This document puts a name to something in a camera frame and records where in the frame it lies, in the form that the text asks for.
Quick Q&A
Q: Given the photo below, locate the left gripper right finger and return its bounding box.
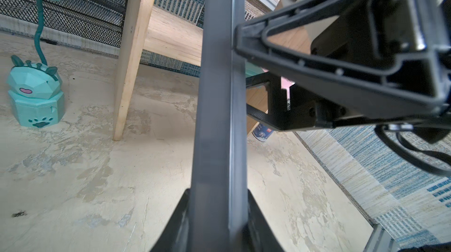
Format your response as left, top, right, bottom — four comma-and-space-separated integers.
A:
244, 190, 284, 252

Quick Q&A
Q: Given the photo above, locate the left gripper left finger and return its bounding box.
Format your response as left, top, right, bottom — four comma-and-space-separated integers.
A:
150, 189, 190, 252

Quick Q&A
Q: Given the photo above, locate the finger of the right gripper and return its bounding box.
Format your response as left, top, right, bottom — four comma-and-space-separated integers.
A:
234, 0, 451, 118
245, 71, 339, 132

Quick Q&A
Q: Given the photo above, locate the pink pencil case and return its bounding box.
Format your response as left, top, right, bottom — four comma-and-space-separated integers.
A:
281, 77, 294, 99

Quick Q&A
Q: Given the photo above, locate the black pencil case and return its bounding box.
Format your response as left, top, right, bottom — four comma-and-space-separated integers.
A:
187, 0, 248, 252

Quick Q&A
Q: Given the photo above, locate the blue lid pencil tube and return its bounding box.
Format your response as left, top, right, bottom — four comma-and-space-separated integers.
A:
251, 123, 274, 142

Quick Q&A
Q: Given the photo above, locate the wooden two-tier shelf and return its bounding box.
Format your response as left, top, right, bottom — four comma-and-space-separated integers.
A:
112, 0, 311, 142

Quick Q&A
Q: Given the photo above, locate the black wire side table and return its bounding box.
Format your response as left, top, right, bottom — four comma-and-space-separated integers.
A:
1, 0, 128, 48

